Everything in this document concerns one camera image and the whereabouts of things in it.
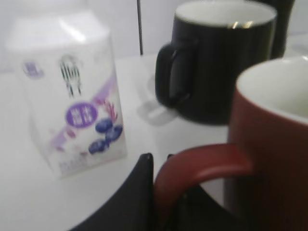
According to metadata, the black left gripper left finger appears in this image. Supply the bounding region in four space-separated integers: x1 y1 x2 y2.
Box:
71 153 154 231

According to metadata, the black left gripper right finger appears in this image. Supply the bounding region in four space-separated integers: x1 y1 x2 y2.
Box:
166 154 243 231

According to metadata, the red mug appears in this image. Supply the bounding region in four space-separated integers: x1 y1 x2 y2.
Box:
154 55 308 231

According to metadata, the black mug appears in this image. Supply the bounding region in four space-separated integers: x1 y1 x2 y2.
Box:
155 0 277 125

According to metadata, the white blueberry yogurt carton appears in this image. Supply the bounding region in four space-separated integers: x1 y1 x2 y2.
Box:
6 10 127 177

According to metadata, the dark cola bottle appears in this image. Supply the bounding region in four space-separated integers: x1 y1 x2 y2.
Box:
257 0 295 59

